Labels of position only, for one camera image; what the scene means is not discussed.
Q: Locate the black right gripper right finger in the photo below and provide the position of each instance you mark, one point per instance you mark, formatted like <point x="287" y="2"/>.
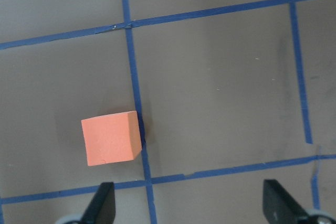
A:
<point x="280" y="207"/>

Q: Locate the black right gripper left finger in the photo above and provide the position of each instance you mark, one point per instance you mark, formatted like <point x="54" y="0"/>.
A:
<point x="101" y="208"/>

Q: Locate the orange foam cube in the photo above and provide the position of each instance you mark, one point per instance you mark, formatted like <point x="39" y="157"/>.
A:
<point x="112" y="138"/>

